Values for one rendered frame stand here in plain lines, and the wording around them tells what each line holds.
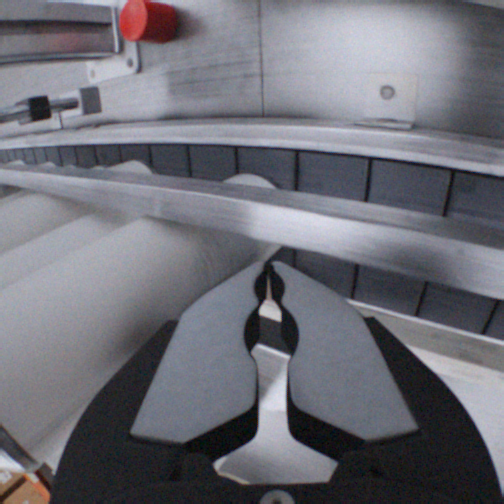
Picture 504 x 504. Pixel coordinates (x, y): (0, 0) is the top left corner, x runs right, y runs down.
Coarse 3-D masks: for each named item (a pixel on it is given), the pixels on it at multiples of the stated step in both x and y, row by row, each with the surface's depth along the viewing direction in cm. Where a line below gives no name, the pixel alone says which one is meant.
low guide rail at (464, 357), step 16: (272, 304) 16; (352, 304) 16; (384, 320) 14; (400, 320) 14; (400, 336) 13; (416, 336) 13; (432, 336) 13; (448, 336) 13; (464, 336) 13; (416, 352) 13; (432, 352) 12; (448, 352) 12; (464, 352) 12; (480, 352) 12; (496, 352) 12; (432, 368) 12; (448, 368) 12; (464, 368) 12; (480, 368) 11; (496, 368) 11; (480, 384) 11; (496, 384) 11
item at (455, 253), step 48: (48, 192) 15; (96, 192) 12; (144, 192) 10; (192, 192) 9; (240, 192) 9; (288, 192) 9; (288, 240) 8; (336, 240) 7; (384, 240) 7; (432, 240) 6; (480, 240) 6; (480, 288) 6
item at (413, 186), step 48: (96, 144) 30; (144, 144) 25; (192, 144) 23; (336, 192) 15; (384, 192) 14; (432, 192) 13; (480, 192) 11; (336, 288) 18; (384, 288) 16; (432, 288) 14
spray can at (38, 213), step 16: (0, 208) 14; (16, 208) 14; (32, 208) 15; (48, 208) 15; (64, 208) 16; (80, 208) 16; (96, 208) 17; (0, 224) 13; (16, 224) 14; (32, 224) 14; (48, 224) 15; (64, 224) 16; (0, 240) 13; (16, 240) 13
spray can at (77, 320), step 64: (64, 256) 9; (128, 256) 9; (192, 256) 11; (256, 256) 14; (0, 320) 6; (64, 320) 7; (128, 320) 8; (0, 384) 6; (64, 384) 7; (0, 448) 5
